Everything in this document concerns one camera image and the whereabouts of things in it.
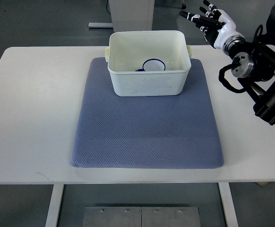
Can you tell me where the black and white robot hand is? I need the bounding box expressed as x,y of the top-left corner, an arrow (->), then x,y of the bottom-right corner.
180,0 -> 245,54

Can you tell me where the blue mug white inside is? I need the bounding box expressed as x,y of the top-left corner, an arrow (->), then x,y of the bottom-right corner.
136,59 -> 166,72

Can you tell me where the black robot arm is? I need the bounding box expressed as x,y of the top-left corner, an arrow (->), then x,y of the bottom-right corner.
218,25 -> 275,125

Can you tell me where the white plastic box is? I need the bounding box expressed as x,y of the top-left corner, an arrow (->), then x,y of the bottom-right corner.
105,30 -> 191,96

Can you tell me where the white pillar base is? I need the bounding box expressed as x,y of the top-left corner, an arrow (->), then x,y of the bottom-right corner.
88,0 -> 155,32

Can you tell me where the blue textured mat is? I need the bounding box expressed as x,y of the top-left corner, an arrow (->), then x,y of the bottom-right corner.
71,58 -> 224,169

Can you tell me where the right white table leg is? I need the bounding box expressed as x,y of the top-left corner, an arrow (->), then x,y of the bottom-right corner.
218,183 -> 239,227

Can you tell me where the white table leg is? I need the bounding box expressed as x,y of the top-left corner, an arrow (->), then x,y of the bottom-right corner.
45,184 -> 64,227
218,183 -> 239,227

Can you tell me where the metal floor plate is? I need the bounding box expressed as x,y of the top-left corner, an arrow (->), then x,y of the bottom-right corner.
82,206 -> 201,227

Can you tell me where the left white table leg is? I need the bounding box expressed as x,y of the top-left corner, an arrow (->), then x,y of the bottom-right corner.
45,184 -> 64,227

